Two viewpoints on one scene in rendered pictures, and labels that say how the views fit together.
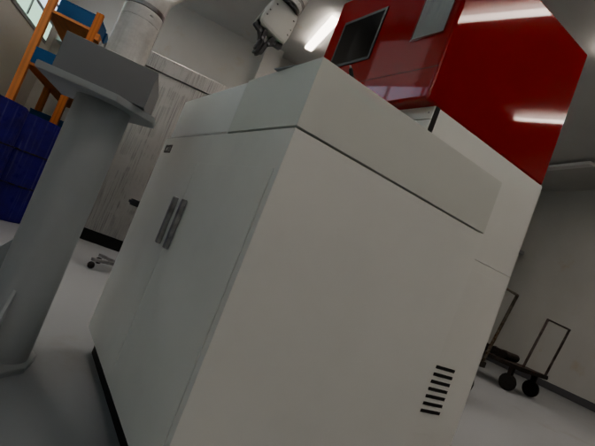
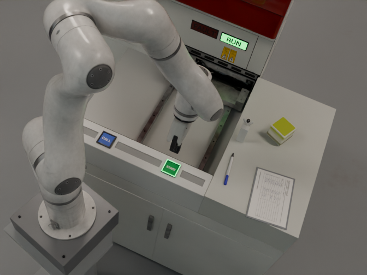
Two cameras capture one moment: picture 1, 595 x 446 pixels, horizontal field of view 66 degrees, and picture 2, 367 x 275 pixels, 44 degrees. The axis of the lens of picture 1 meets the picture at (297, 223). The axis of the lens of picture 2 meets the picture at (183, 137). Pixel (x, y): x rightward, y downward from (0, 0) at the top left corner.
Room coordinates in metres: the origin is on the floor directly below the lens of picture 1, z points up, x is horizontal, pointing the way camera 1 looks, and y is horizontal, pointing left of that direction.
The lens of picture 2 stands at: (0.74, 0.87, 2.38)
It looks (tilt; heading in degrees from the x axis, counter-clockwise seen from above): 56 degrees down; 313
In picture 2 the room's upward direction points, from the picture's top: 14 degrees clockwise
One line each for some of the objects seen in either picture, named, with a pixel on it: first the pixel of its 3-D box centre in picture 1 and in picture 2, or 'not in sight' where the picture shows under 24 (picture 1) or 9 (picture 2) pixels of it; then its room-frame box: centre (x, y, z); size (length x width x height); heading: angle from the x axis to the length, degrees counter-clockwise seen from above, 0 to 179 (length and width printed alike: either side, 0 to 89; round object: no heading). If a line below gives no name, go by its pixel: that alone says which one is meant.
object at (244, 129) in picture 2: not in sight; (245, 126); (1.28, -0.02, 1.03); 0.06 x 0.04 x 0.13; 121
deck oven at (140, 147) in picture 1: (172, 171); not in sight; (4.95, 1.48, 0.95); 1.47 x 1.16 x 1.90; 105
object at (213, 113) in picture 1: (216, 121); (138, 163); (1.41, 0.35, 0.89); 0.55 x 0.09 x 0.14; 31
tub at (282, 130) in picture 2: not in sight; (280, 131); (1.20, -0.15, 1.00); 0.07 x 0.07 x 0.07; 5
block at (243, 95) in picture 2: not in sight; (242, 97); (1.46, -0.20, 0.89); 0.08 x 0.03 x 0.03; 121
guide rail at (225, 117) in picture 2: not in sight; (216, 135); (1.38, -0.02, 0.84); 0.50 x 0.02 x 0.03; 121
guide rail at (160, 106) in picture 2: not in sight; (158, 109); (1.61, 0.12, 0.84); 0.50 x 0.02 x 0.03; 121
